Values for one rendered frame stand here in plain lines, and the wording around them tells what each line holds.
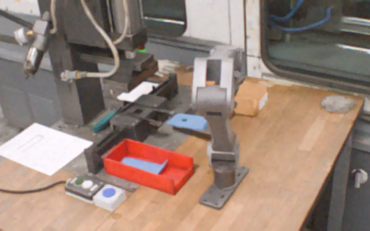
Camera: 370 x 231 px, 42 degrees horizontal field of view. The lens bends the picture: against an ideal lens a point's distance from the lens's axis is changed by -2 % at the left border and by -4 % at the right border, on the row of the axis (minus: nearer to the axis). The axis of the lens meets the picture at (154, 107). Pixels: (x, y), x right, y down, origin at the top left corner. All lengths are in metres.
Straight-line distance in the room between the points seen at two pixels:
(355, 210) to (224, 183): 1.00
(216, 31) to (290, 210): 1.02
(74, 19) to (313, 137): 0.86
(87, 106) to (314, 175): 0.83
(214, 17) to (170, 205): 0.99
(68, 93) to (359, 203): 1.30
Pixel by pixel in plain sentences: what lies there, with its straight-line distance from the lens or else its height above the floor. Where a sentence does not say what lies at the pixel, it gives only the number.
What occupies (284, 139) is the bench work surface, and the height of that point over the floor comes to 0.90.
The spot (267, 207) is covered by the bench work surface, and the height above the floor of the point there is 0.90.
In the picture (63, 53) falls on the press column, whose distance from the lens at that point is 1.71.
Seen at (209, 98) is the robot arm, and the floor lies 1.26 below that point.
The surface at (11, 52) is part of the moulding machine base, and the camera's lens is 3.23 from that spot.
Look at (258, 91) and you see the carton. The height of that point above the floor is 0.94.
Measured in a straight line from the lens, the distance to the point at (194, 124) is 1.55.
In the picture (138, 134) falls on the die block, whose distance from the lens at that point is 1.63.
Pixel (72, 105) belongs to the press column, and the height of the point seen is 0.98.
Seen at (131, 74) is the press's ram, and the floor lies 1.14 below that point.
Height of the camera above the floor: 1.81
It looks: 29 degrees down
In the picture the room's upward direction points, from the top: 7 degrees counter-clockwise
